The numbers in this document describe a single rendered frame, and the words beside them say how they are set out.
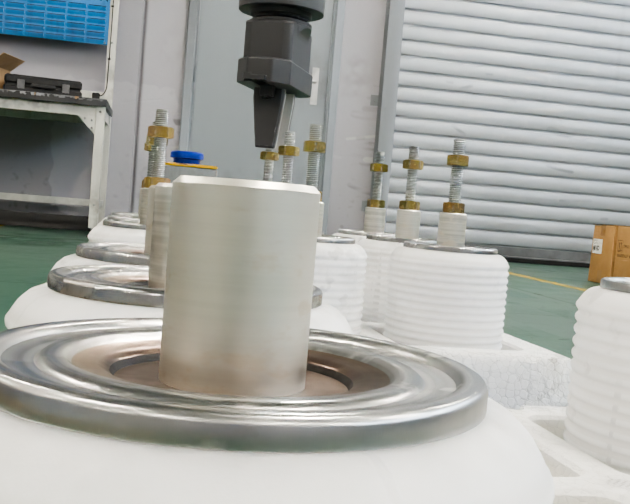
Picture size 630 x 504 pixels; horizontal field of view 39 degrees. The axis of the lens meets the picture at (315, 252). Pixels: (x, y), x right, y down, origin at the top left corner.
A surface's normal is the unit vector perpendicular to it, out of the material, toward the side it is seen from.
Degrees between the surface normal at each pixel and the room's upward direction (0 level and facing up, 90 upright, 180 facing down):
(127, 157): 90
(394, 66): 90
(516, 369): 90
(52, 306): 43
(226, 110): 90
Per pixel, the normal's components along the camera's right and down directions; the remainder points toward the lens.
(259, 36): -0.23, 0.04
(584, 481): 0.08, -1.00
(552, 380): 0.20, 0.07
